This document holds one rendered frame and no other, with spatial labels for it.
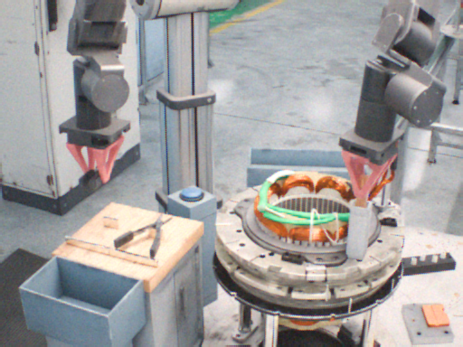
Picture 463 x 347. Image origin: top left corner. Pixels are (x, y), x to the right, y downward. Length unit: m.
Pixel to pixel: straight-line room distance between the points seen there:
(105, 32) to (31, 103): 2.33
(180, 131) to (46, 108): 1.84
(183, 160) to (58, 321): 0.59
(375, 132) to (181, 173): 0.68
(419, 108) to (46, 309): 0.62
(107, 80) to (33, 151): 2.49
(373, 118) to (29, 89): 2.52
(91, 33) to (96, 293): 0.42
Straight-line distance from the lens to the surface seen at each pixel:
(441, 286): 1.59
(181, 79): 1.46
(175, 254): 1.12
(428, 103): 0.88
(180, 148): 1.50
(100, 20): 0.99
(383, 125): 0.94
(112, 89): 0.96
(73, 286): 1.15
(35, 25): 3.17
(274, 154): 1.50
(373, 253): 1.08
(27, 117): 3.37
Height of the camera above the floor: 1.66
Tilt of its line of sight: 26 degrees down
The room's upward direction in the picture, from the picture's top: straight up
